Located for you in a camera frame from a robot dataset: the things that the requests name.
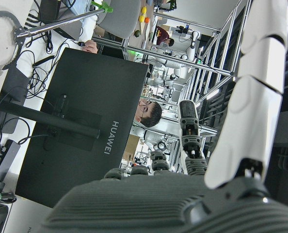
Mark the black power strip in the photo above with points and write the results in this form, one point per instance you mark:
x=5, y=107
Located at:
x=9, y=155

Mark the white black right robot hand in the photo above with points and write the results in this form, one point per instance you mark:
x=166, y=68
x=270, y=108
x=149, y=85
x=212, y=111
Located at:
x=139, y=204

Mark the person in maroon shirt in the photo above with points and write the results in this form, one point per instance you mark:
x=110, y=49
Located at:
x=162, y=35

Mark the grey office chair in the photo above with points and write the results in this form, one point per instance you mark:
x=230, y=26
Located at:
x=119, y=17

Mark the black Huawei monitor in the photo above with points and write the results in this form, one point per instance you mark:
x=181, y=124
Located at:
x=85, y=80

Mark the yellow lemon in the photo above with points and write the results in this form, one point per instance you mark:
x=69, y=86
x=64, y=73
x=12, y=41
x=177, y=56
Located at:
x=144, y=10
x=141, y=19

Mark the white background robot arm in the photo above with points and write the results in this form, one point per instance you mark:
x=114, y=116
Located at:
x=175, y=66
x=191, y=48

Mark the silver metal pole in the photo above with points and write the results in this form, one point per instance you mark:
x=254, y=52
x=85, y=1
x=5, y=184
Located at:
x=61, y=21

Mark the person wearing glasses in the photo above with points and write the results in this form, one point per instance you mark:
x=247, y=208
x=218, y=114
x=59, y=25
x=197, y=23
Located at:
x=151, y=114

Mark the green plastic clip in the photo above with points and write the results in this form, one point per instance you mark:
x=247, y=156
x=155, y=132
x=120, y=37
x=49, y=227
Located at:
x=104, y=6

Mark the green fruit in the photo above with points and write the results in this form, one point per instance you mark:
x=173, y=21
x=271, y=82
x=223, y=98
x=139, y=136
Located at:
x=137, y=33

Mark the aluminium frame cage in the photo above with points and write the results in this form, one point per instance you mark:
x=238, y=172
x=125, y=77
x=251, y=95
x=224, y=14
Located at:
x=182, y=61

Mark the brown cardboard box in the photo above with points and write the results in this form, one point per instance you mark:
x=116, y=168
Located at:
x=132, y=148

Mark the operator bare hand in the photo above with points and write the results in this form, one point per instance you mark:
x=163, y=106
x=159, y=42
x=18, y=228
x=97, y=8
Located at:
x=90, y=47

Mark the orange fruit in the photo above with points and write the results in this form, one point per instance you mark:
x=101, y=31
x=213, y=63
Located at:
x=147, y=20

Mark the black monitor stand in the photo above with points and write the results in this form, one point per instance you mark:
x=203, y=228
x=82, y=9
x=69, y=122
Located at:
x=49, y=119

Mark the black box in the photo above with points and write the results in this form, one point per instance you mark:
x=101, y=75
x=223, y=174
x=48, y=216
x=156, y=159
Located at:
x=49, y=11

